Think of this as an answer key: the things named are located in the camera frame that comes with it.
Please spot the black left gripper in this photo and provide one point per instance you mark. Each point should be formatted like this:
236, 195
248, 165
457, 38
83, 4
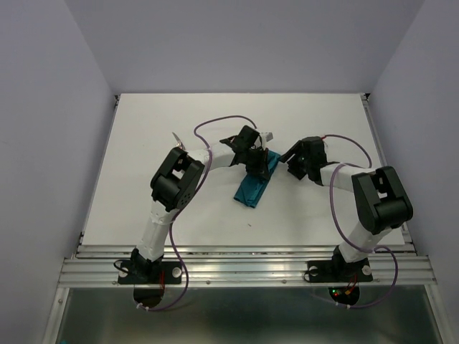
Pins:
261, 170

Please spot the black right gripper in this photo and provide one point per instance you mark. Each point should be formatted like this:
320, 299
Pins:
296, 148

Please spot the teal cloth napkin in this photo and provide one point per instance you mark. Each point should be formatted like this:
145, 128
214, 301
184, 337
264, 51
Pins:
252, 188

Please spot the teal handled fork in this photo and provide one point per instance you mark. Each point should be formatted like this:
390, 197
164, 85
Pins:
181, 146

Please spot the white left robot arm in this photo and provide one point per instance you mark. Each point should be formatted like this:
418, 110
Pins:
182, 172

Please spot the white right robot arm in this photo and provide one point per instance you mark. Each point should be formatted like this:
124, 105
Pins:
382, 203

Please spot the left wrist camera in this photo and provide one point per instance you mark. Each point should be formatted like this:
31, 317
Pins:
266, 136

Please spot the aluminium frame rail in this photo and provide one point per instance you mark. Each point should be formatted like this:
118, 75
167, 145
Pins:
230, 266

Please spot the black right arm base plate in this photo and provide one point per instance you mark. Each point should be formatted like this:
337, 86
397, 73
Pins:
326, 271

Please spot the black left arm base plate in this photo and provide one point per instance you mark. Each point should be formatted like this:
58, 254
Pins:
166, 273

